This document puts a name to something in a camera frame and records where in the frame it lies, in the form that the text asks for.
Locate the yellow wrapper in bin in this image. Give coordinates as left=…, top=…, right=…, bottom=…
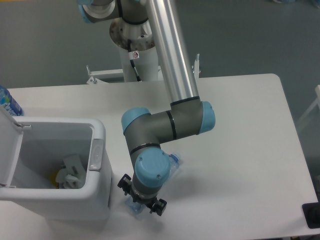
left=49, top=172, right=59, bottom=189

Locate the black device at table edge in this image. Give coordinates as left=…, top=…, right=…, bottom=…
left=302, top=202, right=320, bottom=229

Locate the white paper trash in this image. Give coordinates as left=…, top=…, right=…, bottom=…
left=55, top=154, right=87, bottom=189

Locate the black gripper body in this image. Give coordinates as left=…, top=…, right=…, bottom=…
left=129, top=180, right=162, bottom=206

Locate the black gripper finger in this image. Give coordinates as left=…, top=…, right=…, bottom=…
left=148, top=198, right=167, bottom=216
left=117, top=174, right=132, bottom=196

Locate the black cable on pedestal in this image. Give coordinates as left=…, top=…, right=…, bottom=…
left=127, top=38, right=143, bottom=82

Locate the white frame at right edge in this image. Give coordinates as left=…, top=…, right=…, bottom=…
left=296, top=85, right=320, bottom=133

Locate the blue labelled bottle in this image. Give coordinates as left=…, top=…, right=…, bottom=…
left=0, top=86, right=24, bottom=116

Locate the white plastic trash can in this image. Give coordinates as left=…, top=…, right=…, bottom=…
left=0, top=108, right=113, bottom=221

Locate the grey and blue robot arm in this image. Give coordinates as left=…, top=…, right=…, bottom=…
left=77, top=0, right=216, bottom=215

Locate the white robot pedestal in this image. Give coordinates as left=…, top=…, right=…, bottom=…
left=85, top=19, right=202, bottom=85

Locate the clear plastic water bottle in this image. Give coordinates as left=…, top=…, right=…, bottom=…
left=124, top=153, right=181, bottom=219

